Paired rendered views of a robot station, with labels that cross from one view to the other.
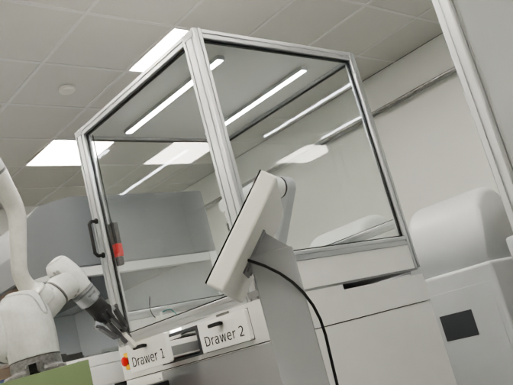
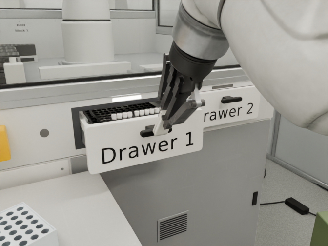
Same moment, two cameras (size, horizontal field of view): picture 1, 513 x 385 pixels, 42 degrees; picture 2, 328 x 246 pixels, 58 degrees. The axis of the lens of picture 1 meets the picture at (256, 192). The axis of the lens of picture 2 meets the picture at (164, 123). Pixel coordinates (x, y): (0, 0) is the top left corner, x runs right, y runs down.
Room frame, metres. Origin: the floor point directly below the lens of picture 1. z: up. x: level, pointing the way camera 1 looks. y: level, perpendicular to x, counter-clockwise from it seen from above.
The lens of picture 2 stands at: (2.41, 1.15, 1.14)
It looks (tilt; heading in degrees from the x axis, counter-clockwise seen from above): 20 degrees down; 287
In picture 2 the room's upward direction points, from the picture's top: straight up
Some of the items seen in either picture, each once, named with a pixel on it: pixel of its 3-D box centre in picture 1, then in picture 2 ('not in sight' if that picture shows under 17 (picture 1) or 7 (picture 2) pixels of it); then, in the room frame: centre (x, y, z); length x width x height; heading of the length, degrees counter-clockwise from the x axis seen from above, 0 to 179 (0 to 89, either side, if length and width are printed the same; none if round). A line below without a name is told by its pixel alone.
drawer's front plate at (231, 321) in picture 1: (224, 331); (223, 107); (2.50, 0.24, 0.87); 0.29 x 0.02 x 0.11; 44
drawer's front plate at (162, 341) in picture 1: (149, 353); (149, 138); (2.63, 0.56, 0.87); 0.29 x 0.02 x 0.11; 44
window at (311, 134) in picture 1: (308, 145); not in sight; (2.68, -0.26, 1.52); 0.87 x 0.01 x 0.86; 134
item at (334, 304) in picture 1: (272, 324); (97, 85); (3.03, 0.08, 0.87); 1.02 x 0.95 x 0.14; 44
